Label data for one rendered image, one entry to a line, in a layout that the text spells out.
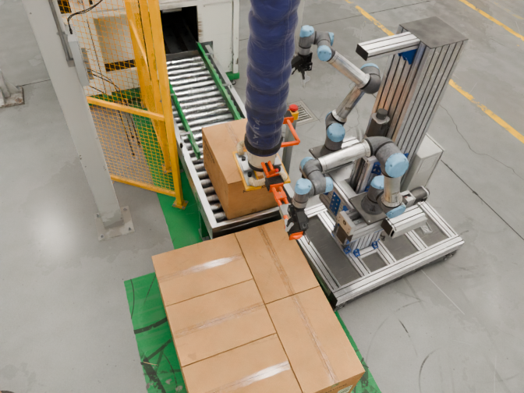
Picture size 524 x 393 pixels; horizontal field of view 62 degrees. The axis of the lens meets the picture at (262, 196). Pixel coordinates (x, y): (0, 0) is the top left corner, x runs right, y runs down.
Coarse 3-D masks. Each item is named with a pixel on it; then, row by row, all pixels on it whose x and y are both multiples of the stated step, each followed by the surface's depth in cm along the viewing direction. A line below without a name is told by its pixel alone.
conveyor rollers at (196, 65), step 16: (176, 64) 452; (192, 64) 449; (192, 80) 431; (176, 96) 416; (192, 96) 414; (208, 96) 419; (176, 112) 397; (192, 112) 403; (208, 112) 400; (224, 112) 405; (192, 128) 384; (192, 160) 360; (208, 192) 340
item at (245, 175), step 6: (246, 150) 286; (234, 156) 282; (240, 156) 282; (246, 156) 282; (240, 168) 275; (240, 174) 273; (246, 174) 272; (252, 174) 272; (246, 180) 269; (246, 186) 266; (252, 186) 266; (258, 186) 267
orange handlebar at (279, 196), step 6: (288, 120) 290; (294, 132) 283; (282, 144) 275; (288, 144) 275; (294, 144) 277; (270, 162) 264; (264, 168) 260; (270, 168) 261; (276, 192) 249; (282, 192) 248; (276, 198) 245; (282, 198) 246
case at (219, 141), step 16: (208, 128) 325; (224, 128) 326; (240, 128) 327; (208, 144) 317; (224, 144) 315; (208, 160) 332; (224, 160) 305; (224, 176) 295; (240, 176) 295; (224, 192) 308; (240, 192) 302; (256, 192) 309; (272, 192) 316; (224, 208) 323; (240, 208) 316; (256, 208) 323
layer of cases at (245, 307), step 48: (240, 240) 310; (288, 240) 313; (192, 288) 284; (240, 288) 286; (288, 288) 288; (192, 336) 263; (240, 336) 265; (288, 336) 266; (336, 336) 268; (192, 384) 245; (240, 384) 246; (288, 384) 248; (336, 384) 252
